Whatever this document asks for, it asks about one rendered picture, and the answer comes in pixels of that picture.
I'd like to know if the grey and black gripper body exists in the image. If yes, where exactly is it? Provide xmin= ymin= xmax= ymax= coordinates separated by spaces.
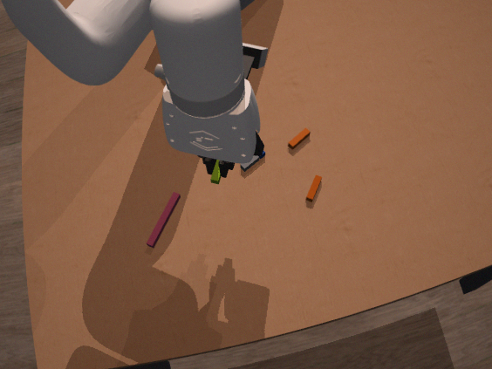
xmin=162 ymin=79 xmax=260 ymax=164

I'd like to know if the grey rod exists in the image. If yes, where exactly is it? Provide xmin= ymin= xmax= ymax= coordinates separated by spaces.
xmin=240 ymin=155 xmax=259 ymax=172

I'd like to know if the lime green rod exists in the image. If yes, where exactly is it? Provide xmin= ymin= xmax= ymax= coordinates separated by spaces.
xmin=210 ymin=160 xmax=221 ymax=184

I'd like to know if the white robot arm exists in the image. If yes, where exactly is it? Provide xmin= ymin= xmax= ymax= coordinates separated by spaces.
xmin=1 ymin=0 xmax=269 ymax=118

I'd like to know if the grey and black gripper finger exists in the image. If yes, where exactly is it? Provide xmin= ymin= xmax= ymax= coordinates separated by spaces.
xmin=218 ymin=132 xmax=264 ymax=178
xmin=197 ymin=155 xmax=216 ymax=174

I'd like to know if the orange rod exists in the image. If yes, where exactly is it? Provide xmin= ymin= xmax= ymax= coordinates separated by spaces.
xmin=306 ymin=175 xmax=322 ymax=202
xmin=288 ymin=128 xmax=311 ymax=150

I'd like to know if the dark pink rod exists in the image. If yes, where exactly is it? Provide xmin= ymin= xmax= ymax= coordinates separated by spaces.
xmin=147 ymin=192 xmax=181 ymax=248

